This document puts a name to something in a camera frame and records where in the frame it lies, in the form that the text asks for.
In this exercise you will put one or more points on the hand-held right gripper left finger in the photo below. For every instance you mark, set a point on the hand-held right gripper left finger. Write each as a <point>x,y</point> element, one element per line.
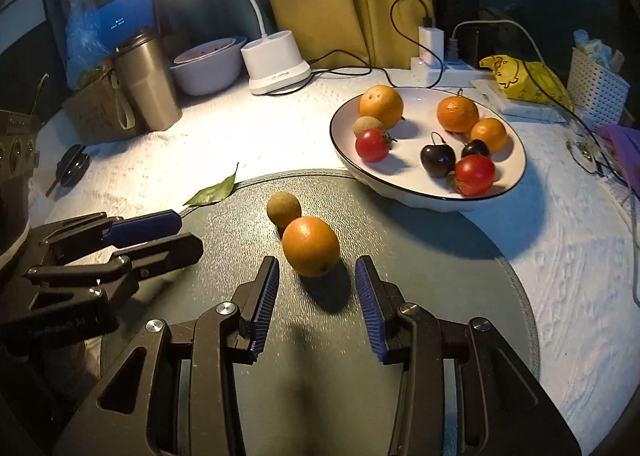
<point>265,306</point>

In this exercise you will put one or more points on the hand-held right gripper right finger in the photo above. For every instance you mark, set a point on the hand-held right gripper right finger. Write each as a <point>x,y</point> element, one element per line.
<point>370,311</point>

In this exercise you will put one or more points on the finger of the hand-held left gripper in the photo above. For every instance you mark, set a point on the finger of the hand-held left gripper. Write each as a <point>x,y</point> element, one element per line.
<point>145,228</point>
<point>165,253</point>

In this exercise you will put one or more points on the brown longan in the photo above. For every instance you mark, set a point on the brown longan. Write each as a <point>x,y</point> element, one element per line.
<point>283,208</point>
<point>368,126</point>

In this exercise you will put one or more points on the white plate with black rim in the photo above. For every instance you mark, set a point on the white plate with black rim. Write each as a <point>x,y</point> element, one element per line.
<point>415,186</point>

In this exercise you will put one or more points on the dark cherry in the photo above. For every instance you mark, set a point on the dark cherry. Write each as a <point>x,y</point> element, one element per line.
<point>437,161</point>

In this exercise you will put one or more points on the red cherry tomato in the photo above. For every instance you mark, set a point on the red cherry tomato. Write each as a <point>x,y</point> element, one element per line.
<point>372,145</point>
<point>474,175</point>

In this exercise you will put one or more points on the dark grape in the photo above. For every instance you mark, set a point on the dark grape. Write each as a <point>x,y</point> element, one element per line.
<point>475,148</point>

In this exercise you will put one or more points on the small orange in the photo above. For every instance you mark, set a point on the small orange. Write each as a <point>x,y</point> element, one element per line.
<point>490,134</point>

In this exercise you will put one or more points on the orange with green stem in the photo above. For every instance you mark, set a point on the orange with green stem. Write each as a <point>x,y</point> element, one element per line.
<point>457,113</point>

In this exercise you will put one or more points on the green leaf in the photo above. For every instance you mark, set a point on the green leaf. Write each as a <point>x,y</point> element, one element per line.
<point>212,193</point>

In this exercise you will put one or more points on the round grey placemat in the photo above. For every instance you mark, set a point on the round grey placemat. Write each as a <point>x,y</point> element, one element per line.
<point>450,286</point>

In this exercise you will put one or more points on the black round case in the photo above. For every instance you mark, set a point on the black round case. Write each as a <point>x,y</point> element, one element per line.
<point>72,168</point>

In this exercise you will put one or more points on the cardboard box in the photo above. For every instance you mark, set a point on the cardboard box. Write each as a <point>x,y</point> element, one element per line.
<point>95,111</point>

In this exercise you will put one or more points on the steel tumbler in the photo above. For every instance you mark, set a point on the steel tumbler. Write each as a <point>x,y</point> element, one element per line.
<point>147,81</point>

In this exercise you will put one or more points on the pale purple bowl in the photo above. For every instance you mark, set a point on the pale purple bowl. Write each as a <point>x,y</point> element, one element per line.
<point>210,73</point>

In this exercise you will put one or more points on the small white bowl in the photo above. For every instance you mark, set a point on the small white bowl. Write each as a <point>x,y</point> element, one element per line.
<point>200,52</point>

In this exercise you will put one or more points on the clear plastic bag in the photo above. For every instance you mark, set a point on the clear plastic bag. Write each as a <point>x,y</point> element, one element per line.
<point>82,41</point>

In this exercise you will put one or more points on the white desk lamp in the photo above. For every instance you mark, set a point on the white desk lamp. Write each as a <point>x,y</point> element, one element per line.
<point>272,61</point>

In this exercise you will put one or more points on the white textured tablecloth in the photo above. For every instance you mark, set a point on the white textured tablecloth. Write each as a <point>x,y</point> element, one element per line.
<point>575,261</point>

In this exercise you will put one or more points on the small monitor with blue screen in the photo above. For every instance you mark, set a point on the small monitor with blue screen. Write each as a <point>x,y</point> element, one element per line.
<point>125,16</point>

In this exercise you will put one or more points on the white power strip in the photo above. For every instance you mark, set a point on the white power strip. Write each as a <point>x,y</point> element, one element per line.
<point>440,73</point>

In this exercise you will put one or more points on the white charger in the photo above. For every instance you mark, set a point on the white charger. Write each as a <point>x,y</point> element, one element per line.
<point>431,43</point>

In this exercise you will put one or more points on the yellow plastic bag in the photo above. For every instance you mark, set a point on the yellow plastic bag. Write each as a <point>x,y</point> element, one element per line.
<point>525,81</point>

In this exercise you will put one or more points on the purple cloth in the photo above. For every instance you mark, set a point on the purple cloth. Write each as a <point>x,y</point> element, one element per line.
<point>620,151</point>

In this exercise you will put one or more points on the white woven basket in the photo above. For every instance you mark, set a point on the white woven basket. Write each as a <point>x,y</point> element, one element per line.
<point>595,86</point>

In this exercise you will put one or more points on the white toiletry bottle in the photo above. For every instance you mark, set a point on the white toiletry bottle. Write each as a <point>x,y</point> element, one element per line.
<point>590,43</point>

